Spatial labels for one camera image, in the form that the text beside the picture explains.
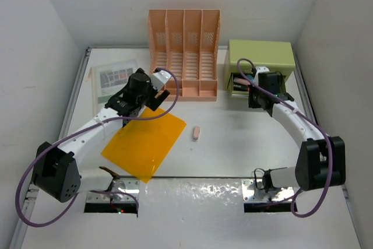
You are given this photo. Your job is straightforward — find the green metal drawer box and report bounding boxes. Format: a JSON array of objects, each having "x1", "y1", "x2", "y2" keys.
[{"x1": 223, "y1": 40, "x2": 295, "y2": 99}]

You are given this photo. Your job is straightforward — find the orange plastic clipboard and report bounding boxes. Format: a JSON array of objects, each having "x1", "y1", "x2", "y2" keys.
[{"x1": 101, "y1": 113, "x2": 186, "y2": 183}]

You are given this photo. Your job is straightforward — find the pink eraser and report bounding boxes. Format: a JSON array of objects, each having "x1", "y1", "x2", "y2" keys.
[{"x1": 192, "y1": 126, "x2": 200, "y2": 141}]

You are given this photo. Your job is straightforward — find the blue highlighter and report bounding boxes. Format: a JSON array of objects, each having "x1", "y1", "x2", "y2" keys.
[{"x1": 246, "y1": 75, "x2": 254, "y2": 81}]

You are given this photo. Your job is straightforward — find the black orange highlighter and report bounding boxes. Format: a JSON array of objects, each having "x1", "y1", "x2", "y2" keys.
[{"x1": 233, "y1": 84, "x2": 249, "y2": 92}]

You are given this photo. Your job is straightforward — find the yellow pink highlighter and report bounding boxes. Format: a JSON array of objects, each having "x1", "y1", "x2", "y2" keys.
[{"x1": 233, "y1": 78, "x2": 249, "y2": 85}]

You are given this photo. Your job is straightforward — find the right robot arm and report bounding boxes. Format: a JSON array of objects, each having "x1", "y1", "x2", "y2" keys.
[{"x1": 248, "y1": 66, "x2": 346, "y2": 192}]

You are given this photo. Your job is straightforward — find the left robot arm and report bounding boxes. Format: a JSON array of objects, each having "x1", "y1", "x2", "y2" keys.
[{"x1": 31, "y1": 68, "x2": 175, "y2": 202}]

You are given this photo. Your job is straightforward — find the clear mesh document pouch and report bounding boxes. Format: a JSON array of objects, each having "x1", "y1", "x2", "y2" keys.
[{"x1": 87, "y1": 59, "x2": 138, "y2": 115}]

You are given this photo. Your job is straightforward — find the pink plastic file organizer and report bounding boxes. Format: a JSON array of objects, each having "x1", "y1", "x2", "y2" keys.
[{"x1": 147, "y1": 9, "x2": 221, "y2": 101}]

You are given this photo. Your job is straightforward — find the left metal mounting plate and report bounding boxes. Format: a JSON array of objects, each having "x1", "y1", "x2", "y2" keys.
[{"x1": 86, "y1": 178, "x2": 140, "y2": 204}]

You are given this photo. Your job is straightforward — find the metal mounting plate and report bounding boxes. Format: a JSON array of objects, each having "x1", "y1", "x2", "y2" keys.
[
  {"x1": 241, "y1": 178, "x2": 295, "y2": 204},
  {"x1": 86, "y1": 178, "x2": 140, "y2": 204}
]

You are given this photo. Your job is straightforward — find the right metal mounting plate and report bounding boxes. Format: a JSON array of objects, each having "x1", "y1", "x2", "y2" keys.
[{"x1": 241, "y1": 178, "x2": 295, "y2": 204}]

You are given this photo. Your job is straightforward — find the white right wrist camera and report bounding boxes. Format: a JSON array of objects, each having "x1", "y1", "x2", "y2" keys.
[{"x1": 253, "y1": 66, "x2": 270, "y2": 79}]

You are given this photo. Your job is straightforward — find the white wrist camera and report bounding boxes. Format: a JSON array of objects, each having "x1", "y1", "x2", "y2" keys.
[
  {"x1": 150, "y1": 68, "x2": 171, "y2": 92},
  {"x1": 253, "y1": 66, "x2": 270, "y2": 79}
]

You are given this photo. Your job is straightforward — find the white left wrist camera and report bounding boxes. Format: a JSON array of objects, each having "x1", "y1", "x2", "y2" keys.
[{"x1": 150, "y1": 68, "x2": 171, "y2": 92}]

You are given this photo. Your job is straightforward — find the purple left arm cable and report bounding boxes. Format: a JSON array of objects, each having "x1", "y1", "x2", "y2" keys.
[{"x1": 15, "y1": 67, "x2": 180, "y2": 227}]

